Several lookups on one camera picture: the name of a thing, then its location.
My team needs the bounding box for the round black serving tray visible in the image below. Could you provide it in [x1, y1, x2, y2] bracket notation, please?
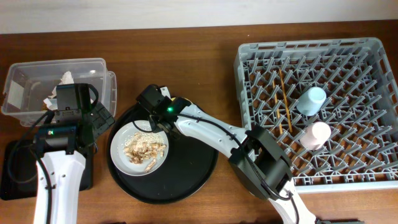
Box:
[106, 103, 218, 204]

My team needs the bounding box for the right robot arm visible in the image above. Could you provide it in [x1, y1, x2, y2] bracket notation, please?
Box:
[137, 85, 318, 224]

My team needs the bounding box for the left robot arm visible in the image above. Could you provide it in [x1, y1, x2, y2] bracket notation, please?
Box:
[32, 83, 115, 223]

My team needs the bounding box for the peanut shells and rice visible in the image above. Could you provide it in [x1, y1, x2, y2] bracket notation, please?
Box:
[123, 131, 167, 173]

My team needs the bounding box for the yellow bowl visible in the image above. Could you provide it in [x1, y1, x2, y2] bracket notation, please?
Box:
[171, 97, 192, 108]

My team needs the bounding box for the grey dishwasher rack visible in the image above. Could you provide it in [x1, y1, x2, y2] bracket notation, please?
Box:
[234, 37, 397, 193]

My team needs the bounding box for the black rectangular tray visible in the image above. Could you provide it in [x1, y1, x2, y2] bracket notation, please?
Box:
[0, 139, 94, 201]

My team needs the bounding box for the blue cup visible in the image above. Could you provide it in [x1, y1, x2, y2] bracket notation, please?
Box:
[296, 86, 326, 116]

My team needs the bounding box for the clear plastic bin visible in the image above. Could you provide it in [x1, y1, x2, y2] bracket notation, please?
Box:
[1, 58, 117, 127]

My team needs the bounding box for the pink cup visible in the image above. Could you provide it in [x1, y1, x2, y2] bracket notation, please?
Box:
[299, 121, 331, 151]

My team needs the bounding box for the grey plate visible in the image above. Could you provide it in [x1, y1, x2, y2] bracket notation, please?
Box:
[110, 120, 169, 176]

